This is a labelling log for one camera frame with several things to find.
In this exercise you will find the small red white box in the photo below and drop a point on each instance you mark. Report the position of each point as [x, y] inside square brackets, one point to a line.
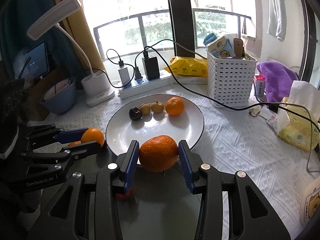
[259, 83]

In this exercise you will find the grey oval placemat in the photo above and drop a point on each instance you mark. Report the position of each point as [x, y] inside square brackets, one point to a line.
[162, 207]

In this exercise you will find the small mandarin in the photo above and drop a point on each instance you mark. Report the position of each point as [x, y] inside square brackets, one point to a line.
[74, 143]
[174, 106]
[93, 134]

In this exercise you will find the white plate black rim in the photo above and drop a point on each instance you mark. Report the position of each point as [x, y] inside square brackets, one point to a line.
[121, 130]

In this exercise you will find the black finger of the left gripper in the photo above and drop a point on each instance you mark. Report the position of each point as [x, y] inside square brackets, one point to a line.
[83, 150]

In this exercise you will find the carton in basket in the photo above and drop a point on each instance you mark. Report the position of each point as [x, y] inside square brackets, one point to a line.
[225, 46]

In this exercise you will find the white desk lamp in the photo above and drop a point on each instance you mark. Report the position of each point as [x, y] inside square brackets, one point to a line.
[97, 86]

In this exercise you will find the yellow small fruit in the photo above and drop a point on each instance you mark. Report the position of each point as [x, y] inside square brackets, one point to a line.
[157, 107]
[145, 109]

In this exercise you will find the blue bowl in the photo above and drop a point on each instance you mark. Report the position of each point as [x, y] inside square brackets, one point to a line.
[61, 97]

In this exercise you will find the tablet screen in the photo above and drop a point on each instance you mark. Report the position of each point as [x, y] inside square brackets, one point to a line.
[38, 64]

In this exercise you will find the yellow small fruit back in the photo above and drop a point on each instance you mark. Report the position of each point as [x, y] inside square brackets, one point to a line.
[157, 107]

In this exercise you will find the purple cloth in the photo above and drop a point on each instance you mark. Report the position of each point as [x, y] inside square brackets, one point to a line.
[279, 80]

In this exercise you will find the white textured tablecloth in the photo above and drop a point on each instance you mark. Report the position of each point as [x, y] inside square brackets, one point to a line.
[234, 141]

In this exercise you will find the white charger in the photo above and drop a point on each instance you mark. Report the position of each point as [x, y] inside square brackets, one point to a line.
[124, 75]

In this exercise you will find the white printed packet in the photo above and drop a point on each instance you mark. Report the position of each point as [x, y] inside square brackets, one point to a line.
[310, 202]

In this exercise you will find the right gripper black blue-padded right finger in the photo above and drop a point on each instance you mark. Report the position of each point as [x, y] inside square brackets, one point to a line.
[233, 197]

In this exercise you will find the dark cherry with stem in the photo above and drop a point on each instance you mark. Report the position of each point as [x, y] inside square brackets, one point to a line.
[135, 114]

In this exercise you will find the black plug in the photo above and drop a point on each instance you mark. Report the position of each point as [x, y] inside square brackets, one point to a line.
[137, 73]

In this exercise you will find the yellow snack packet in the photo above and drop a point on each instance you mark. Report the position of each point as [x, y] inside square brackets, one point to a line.
[188, 66]

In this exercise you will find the white power strip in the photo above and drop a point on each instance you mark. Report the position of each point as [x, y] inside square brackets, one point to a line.
[144, 85]

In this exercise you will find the hanging white cloth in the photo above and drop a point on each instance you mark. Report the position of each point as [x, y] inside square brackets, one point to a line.
[277, 20]

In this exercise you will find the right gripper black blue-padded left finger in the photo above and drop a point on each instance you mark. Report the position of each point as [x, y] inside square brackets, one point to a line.
[87, 205]

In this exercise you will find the white perforated basket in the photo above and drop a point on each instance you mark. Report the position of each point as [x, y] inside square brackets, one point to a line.
[230, 81]

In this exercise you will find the large orange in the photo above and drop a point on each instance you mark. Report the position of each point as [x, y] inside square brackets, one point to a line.
[158, 153]

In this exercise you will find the red tomato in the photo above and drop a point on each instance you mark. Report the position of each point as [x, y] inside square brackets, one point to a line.
[122, 198]

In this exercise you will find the black charger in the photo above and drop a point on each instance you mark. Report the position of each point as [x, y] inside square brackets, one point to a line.
[151, 67]

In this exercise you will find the yellow tissue pack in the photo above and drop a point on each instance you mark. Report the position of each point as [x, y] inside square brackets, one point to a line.
[298, 115]

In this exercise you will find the yellow curtain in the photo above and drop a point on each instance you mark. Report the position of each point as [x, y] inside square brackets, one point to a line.
[76, 26]

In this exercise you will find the yellow small fruit front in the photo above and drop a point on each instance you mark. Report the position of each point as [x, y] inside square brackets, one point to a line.
[145, 109]

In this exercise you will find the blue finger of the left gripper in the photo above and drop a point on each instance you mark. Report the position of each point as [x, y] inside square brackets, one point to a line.
[70, 136]

